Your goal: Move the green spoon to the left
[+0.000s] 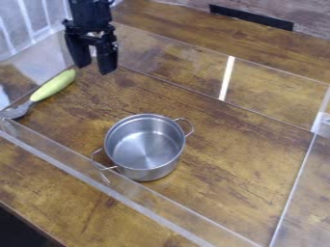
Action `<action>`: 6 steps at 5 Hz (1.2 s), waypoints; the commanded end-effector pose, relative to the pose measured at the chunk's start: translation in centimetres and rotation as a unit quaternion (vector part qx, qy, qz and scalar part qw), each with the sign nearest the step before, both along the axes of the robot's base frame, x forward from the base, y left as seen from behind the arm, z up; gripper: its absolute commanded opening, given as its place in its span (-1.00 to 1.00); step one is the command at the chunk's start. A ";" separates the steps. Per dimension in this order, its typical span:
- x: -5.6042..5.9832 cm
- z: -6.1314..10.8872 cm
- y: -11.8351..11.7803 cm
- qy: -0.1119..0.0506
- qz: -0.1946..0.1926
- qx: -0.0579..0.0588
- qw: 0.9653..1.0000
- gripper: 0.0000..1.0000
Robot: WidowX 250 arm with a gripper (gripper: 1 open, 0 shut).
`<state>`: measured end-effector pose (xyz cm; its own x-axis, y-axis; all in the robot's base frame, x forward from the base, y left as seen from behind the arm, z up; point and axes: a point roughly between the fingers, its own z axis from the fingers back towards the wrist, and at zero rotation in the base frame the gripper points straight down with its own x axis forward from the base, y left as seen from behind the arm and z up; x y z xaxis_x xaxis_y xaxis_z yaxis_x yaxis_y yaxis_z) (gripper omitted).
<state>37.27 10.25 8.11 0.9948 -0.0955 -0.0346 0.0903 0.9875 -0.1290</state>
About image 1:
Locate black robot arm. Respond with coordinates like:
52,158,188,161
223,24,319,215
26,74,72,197
61,0,118,75

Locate black bar in background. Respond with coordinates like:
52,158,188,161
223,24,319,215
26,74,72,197
208,4,293,31

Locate clear acrylic enclosure wall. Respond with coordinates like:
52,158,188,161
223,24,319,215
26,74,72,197
0,119,261,247

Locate stainless steel pot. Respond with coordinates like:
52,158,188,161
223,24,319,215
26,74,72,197
92,114,194,182

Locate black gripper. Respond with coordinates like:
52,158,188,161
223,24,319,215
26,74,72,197
61,19,118,75

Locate green handled metal spoon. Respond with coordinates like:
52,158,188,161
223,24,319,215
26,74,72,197
0,69,76,119

